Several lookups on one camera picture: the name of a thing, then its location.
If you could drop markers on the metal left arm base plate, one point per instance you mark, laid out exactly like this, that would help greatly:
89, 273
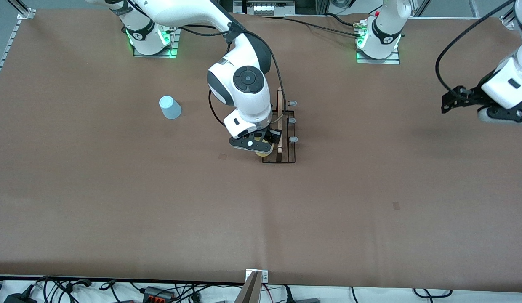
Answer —
379, 61

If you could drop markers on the grey metal bar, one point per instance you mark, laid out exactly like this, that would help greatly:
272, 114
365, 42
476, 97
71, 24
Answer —
249, 292

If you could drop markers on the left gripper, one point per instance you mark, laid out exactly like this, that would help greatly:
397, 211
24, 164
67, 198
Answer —
472, 95

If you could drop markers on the light blue plastic cup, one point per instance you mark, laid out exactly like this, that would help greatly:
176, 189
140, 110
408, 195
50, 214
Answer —
170, 108

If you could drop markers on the black power adapter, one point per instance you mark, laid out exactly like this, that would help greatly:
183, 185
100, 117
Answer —
19, 299

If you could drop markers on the grey power strip box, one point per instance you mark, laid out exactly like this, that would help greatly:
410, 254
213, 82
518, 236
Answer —
263, 8

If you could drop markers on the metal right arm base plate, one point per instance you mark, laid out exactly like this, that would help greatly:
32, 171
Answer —
174, 38

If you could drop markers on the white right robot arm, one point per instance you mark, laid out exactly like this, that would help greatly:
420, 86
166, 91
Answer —
181, 12

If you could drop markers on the small metal edge bracket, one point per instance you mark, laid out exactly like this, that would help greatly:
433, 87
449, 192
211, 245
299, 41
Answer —
264, 275

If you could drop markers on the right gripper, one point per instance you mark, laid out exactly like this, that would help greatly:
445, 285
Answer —
270, 135

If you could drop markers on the perforated aluminium rail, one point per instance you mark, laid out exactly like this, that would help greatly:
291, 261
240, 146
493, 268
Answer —
10, 42

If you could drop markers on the yellow plastic cup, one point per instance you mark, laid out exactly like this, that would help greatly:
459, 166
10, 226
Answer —
265, 154

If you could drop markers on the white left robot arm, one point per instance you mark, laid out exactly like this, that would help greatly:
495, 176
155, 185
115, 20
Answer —
385, 25

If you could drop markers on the aluminium frame profile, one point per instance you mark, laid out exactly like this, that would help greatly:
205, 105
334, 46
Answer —
507, 20

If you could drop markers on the brown table cover sheet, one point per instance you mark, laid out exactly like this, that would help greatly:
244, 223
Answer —
286, 231

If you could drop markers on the black orange connector box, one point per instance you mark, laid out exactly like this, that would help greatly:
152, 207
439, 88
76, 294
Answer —
158, 293

